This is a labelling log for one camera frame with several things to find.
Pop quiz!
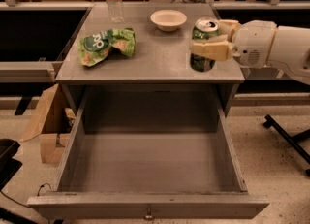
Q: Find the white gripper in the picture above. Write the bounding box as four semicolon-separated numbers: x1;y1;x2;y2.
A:
190;19;277;69

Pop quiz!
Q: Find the metal drawer knob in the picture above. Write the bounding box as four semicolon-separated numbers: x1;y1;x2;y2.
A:
143;208;154;221

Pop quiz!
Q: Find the black cable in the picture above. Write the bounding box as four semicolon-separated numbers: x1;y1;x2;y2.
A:
0;182;52;208

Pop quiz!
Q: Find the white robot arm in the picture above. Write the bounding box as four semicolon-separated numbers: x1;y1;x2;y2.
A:
190;18;310;84

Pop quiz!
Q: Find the black chair base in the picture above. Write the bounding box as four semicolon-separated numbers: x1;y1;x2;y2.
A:
263;114;310;164

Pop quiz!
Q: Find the open grey top drawer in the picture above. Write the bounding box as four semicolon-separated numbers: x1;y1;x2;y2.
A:
28;85;268;219

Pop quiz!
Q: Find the green soda can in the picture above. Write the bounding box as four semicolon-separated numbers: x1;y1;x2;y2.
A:
190;17;221;72

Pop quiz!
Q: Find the green chip bag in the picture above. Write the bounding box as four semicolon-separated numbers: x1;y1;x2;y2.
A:
77;28;136;67

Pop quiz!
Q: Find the brown cardboard box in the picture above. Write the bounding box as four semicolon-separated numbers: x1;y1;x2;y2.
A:
20;84;76;164

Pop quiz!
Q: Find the white bowl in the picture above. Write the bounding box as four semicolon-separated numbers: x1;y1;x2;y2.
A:
150;10;187;32

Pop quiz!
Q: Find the grey cabinet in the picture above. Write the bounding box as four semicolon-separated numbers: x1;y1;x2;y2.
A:
56;1;244;110

